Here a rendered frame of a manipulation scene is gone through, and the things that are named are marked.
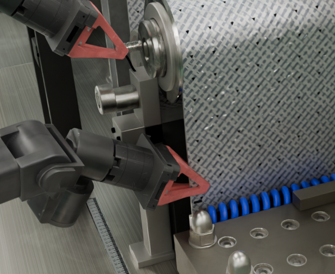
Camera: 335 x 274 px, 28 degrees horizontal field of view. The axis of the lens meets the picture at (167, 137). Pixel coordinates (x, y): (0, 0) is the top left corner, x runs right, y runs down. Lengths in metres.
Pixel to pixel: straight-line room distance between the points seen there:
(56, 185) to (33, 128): 0.07
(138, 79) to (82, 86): 0.79
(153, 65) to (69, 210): 0.21
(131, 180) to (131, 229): 0.30
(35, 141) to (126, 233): 0.39
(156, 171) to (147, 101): 0.12
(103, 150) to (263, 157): 0.23
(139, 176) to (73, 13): 0.22
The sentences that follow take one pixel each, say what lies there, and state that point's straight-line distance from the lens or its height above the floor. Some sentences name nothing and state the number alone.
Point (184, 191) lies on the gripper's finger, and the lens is 0.91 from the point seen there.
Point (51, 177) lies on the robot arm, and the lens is 0.77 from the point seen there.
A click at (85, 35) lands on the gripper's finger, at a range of 0.86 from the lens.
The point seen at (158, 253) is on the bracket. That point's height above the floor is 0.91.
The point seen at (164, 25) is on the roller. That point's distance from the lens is 0.84.
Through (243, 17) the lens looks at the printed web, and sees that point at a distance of 0.86.
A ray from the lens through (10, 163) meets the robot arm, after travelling 0.76.
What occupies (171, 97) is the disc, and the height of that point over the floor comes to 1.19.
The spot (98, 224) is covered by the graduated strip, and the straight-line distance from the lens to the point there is 1.17.
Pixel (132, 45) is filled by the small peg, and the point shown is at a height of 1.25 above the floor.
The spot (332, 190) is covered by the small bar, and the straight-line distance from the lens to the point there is 0.95.
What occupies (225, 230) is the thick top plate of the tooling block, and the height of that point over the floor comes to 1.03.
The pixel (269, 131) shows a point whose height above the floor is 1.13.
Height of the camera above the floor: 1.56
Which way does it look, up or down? 28 degrees down
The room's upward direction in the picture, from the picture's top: 5 degrees counter-clockwise
